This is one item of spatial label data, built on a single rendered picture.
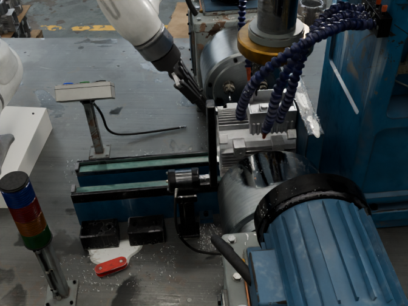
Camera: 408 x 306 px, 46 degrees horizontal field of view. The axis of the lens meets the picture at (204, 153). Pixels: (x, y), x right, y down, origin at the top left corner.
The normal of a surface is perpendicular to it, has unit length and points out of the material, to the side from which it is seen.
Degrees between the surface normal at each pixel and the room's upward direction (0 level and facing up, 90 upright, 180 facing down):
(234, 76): 90
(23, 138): 4
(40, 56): 0
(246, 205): 36
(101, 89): 52
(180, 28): 0
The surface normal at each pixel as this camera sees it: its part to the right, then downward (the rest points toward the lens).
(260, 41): -0.60, 0.55
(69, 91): 0.04, 0.07
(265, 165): -0.20, -0.72
